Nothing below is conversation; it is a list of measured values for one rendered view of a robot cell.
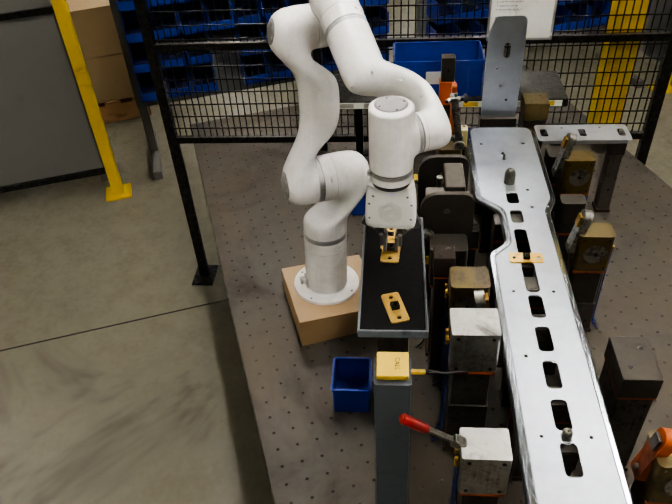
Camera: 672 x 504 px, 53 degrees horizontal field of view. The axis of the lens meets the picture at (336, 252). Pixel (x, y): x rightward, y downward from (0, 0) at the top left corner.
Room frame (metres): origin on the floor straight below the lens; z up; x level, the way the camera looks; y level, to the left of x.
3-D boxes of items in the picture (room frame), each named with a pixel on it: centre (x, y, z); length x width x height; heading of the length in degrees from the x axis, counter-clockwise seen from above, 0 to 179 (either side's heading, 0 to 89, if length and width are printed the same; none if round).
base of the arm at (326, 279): (1.46, 0.03, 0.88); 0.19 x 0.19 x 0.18
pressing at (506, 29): (2.00, -0.57, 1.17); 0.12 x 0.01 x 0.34; 84
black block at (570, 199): (1.52, -0.69, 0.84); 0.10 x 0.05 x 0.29; 84
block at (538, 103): (1.99, -0.69, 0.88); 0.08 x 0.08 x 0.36; 84
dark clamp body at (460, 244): (1.26, -0.26, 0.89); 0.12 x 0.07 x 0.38; 84
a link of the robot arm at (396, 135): (1.09, -0.12, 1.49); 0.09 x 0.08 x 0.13; 106
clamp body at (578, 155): (1.66, -0.74, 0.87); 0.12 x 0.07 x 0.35; 84
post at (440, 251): (1.20, -0.25, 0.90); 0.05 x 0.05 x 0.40; 84
